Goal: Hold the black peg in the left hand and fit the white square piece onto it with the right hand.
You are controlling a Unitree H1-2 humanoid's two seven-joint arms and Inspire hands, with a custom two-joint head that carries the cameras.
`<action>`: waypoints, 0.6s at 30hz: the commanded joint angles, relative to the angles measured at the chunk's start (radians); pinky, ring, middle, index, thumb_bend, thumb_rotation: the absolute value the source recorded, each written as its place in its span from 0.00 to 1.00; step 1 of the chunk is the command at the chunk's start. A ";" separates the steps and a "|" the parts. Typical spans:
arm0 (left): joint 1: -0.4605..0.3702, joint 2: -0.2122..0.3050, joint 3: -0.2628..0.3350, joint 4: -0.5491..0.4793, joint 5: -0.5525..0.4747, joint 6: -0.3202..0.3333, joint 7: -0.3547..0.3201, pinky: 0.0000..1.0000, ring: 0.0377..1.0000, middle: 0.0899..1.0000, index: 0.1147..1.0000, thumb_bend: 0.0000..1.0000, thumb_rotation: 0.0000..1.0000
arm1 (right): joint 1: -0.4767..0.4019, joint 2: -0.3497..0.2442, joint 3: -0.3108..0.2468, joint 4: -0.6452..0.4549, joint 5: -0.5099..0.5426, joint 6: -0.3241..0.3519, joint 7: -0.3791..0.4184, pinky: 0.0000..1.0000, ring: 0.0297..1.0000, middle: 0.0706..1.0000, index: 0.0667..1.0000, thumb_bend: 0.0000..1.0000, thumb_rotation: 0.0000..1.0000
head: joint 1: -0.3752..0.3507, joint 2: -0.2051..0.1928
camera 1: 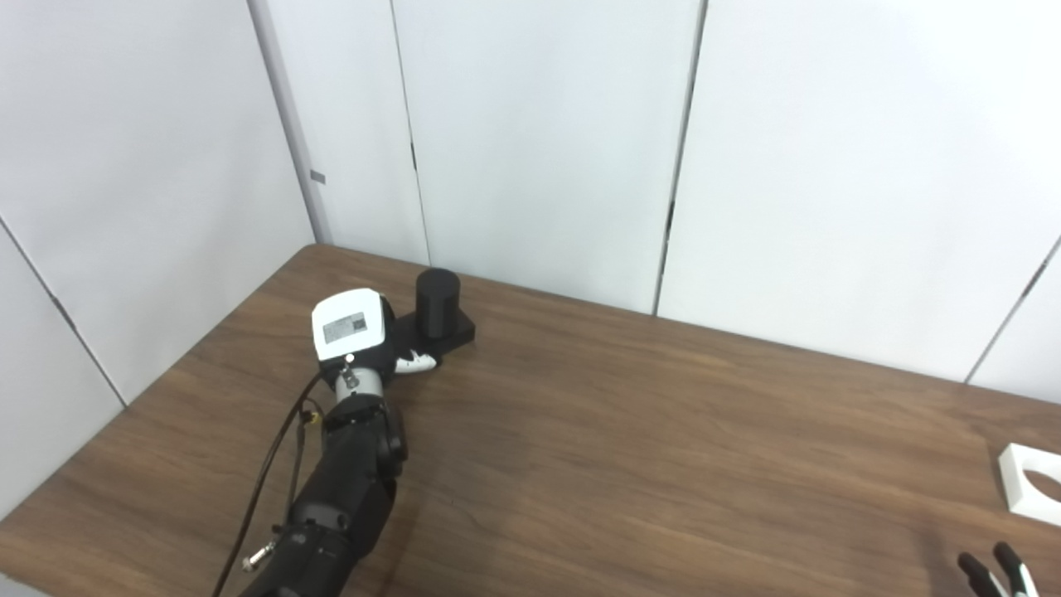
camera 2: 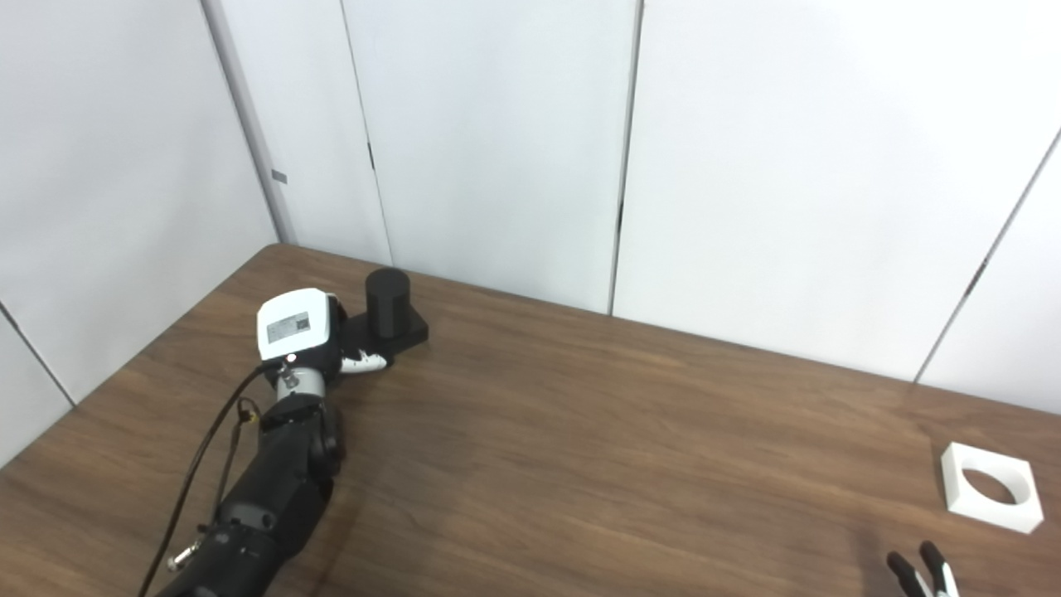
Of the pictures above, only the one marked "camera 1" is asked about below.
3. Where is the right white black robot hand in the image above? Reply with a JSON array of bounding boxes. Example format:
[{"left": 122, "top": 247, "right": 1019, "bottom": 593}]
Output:
[{"left": 957, "top": 542, "right": 1041, "bottom": 597}]

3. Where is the grey metal frame post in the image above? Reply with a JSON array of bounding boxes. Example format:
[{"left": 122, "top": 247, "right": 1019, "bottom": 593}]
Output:
[{"left": 247, "top": 0, "right": 332, "bottom": 246}]

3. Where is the white square piece with hole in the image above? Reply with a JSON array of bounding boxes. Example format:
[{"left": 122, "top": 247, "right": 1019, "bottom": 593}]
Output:
[{"left": 998, "top": 444, "right": 1061, "bottom": 527}]

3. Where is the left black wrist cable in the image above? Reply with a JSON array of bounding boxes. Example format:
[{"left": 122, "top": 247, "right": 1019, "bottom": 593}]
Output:
[{"left": 211, "top": 373, "right": 328, "bottom": 597}]

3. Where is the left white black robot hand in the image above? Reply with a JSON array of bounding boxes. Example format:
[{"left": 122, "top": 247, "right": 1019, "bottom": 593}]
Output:
[{"left": 312, "top": 288, "right": 440, "bottom": 391}]

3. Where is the black peg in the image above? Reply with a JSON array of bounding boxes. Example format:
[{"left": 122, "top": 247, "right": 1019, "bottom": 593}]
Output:
[{"left": 390, "top": 268, "right": 477, "bottom": 367}]

